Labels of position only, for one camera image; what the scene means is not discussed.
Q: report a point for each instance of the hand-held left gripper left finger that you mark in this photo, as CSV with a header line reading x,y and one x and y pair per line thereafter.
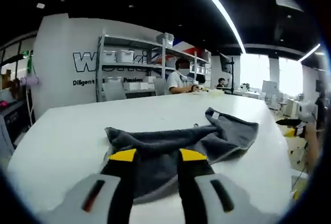
x,y
103,195

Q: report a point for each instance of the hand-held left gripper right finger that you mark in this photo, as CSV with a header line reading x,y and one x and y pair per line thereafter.
x,y
201,195

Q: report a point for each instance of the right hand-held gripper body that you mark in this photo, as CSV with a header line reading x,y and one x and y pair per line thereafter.
x,y
306,111

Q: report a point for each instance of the grey towel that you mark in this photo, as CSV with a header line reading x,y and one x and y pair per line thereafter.
x,y
155,141

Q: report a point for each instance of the short ceiling light strip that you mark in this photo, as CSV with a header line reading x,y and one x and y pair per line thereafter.
x,y
310,52

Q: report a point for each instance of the white table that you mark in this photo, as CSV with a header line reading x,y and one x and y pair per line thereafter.
x,y
77,131

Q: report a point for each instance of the black monitor on stand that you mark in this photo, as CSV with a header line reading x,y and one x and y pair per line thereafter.
x,y
225,63

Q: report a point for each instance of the grey chair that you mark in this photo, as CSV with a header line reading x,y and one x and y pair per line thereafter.
x,y
113,90
160,86

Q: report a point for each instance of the black cabinet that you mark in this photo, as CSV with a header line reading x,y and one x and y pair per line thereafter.
x,y
13,120

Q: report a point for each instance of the red white blue flag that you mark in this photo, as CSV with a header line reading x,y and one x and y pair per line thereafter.
x,y
186,46

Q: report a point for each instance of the long ceiling light strip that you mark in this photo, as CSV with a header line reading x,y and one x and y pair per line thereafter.
x,y
222,12

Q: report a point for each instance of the purple rolled mat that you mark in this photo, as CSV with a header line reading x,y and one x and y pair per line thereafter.
x,y
29,81

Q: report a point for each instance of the pink item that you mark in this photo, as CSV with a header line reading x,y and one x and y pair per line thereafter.
x,y
2,103

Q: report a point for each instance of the row of white storage bins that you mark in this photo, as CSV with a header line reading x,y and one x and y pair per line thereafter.
x,y
122,56

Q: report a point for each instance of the green hanging item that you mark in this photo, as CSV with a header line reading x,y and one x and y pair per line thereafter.
x,y
30,63

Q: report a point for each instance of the brown cardboard boxes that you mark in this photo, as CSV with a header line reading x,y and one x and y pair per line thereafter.
x,y
6,77

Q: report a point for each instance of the metal storage shelf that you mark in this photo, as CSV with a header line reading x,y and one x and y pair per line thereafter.
x,y
129,42

